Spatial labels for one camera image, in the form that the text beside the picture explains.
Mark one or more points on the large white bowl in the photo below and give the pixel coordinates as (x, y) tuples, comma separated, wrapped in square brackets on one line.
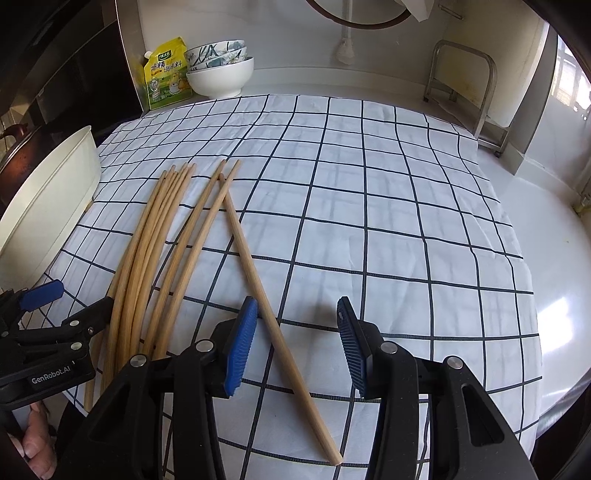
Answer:
[(221, 82)]

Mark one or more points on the white hanging paper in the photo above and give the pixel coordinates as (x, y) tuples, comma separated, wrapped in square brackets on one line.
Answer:
[(422, 9)]

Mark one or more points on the dark round rim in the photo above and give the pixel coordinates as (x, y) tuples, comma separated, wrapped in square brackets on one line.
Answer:
[(364, 25)]

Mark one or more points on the window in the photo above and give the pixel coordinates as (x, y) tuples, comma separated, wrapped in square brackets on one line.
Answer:
[(572, 83)]

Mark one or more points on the white plastic tub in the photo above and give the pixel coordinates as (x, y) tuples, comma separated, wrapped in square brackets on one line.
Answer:
[(46, 198)]

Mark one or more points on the person's left hand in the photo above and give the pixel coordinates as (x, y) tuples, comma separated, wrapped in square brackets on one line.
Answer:
[(36, 438)]

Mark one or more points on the blue floral patterned bowl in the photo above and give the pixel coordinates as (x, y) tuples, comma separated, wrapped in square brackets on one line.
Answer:
[(212, 50), (238, 61)]

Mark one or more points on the metal board rack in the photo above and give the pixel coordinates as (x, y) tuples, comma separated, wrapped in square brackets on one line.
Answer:
[(488, 92)]

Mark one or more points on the dark cooking pot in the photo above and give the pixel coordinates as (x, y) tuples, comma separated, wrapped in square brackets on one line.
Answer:
[(18, 157)]

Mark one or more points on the white checked cloth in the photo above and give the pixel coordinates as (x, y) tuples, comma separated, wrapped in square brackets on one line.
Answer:
[(369, 230)]

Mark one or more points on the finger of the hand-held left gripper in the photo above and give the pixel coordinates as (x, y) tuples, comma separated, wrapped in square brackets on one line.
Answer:
[(81, 321), (41, 294)]

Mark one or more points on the bundle of wooden chopsticks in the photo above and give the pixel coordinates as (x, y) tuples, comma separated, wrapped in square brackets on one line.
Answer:
[(138, 258)]

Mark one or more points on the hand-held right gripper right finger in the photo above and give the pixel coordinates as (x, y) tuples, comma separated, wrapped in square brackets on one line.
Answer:
[(352, 350)]

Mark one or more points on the yellow green seasoning pouch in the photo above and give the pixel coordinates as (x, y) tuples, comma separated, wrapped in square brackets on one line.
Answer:
[(168, 78)]

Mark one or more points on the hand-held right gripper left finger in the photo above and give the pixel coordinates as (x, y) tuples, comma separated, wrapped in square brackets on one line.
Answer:
[(240, 350)]

